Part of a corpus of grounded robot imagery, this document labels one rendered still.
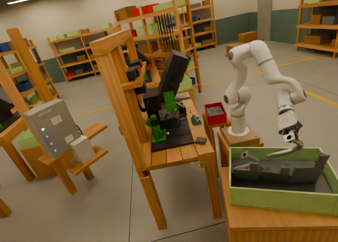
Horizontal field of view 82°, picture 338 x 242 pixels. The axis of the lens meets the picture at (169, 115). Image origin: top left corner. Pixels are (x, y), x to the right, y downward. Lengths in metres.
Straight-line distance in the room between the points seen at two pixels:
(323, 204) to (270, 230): 0.33
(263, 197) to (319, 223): 0.30
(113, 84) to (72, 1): 10.09
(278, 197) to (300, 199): 0.11
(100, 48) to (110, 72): 0.16
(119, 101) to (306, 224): 1.38
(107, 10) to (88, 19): 1.04
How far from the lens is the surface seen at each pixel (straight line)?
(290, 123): 1.23
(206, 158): 1.76
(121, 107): 1.47
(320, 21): 7.73
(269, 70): 1.33
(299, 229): 1.50
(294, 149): 1.33
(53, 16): 11.67
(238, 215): 1.46
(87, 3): 11.24
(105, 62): 1.39
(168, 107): 2.13
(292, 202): 1.47
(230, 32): 12.00
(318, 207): 1.52
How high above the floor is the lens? 1.99
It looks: 27 degrees down
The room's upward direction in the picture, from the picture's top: 13 degrees counter-clockwise
